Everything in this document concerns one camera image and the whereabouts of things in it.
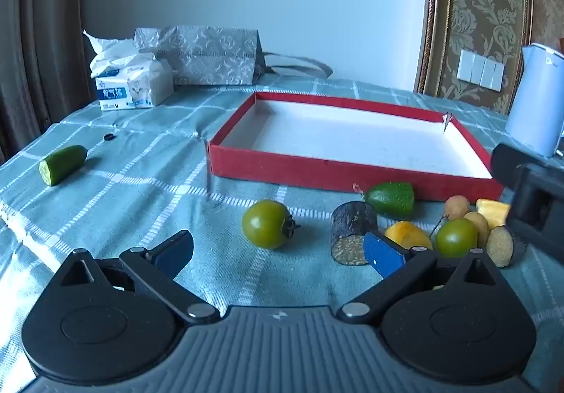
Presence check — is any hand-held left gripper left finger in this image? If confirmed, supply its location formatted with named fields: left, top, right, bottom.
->
left=59, top=230, right=221, bottom=326

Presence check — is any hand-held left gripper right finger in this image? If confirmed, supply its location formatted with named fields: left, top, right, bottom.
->
left=337, top=232, right=503, bottom=324

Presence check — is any yellow mango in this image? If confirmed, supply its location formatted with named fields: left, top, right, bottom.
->
left=384, top=221, right=435, bottom=251

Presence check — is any dark eggplant piece grainy cut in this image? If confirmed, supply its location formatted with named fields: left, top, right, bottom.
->
left=330, top=201, right=379, bottom=266

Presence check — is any green avocado half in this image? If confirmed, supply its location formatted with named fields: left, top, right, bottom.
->
left=353, top=181, right=416, bottom=219

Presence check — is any green tomato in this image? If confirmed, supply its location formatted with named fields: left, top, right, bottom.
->
left=435, top=218, right=479, bottom=259
left=241, top=199, right=302, bottom=251

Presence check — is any tan longan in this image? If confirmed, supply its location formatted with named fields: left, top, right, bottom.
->
left=443, top=195, right=468, bottom=221

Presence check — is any red cardboard box tray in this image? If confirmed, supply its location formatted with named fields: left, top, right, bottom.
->
left=207, top=92, right=505, bottom=203

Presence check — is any yellow pineapple piece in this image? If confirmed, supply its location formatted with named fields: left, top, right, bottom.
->
left=476, top=198, right=511, bottom=230

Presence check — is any eggplant piece pale cut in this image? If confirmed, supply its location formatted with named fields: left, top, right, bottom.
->
left=485, top=225, right=528, bottom=268

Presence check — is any olive brown longan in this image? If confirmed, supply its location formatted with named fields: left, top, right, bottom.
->
left=462, top=211, right=491, bottom=246

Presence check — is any green checked tablecloth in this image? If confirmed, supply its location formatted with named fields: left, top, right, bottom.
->
left=0, top=75, right=564, bottom=393

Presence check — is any light blue electric kettle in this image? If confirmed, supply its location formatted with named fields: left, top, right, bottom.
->
left=504, top=42, right=564, bottom=158

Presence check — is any cucumber piece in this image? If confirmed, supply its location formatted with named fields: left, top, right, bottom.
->
left=39, top=145, right=89, bottom=187

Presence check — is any tissue pack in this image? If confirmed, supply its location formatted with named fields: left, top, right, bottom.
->
left=82, top=29, right=175, bottom=112

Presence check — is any silver patterned gift bag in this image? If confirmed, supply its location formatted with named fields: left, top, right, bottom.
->
left=133, top=25, right=334, bottom=87

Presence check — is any brown curtain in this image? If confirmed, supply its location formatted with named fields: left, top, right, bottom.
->
left=0, top=0, right=85, bottom=165

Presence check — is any white wall switch panel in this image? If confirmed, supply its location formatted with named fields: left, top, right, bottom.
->
left=456, top=48, right=507, bottom=92

